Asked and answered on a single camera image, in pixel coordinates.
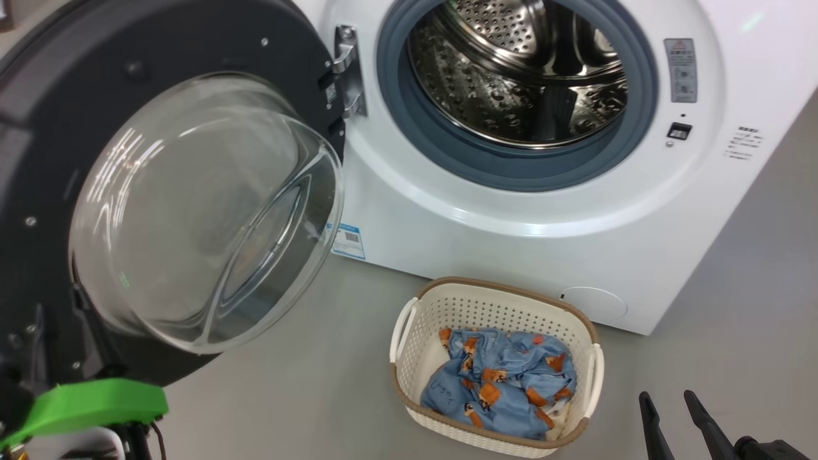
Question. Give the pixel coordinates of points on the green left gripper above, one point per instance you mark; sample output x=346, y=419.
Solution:
x=96, y=402

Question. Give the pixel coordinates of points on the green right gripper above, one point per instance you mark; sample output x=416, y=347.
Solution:
x=770, y=450

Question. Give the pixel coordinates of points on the black round glass washer door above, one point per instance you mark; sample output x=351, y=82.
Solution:
x=38, y=128

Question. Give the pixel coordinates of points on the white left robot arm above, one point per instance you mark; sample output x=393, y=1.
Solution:
x=96, y=447

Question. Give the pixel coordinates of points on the white front-load washing machine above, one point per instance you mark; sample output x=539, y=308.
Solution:
x=511, y=243

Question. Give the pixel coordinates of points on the grey rubber door gasket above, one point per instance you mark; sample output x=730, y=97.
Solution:
x=441, y=147

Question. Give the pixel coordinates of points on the metal door hinge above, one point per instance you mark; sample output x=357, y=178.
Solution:
x=350, y=70

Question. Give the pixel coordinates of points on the stainless steel washer drum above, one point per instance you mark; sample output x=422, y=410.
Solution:
x=486, y=64

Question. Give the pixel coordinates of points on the round white filter cover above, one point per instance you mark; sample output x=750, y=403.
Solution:
x=594, y=305

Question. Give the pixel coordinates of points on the cream perforated plastic laundry basket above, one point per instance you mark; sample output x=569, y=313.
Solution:
x=447, y=306

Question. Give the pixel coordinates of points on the blue energy label sticker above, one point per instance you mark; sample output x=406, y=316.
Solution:
x=346, y=241

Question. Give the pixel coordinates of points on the small black text label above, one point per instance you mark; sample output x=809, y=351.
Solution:
x=743, y=144

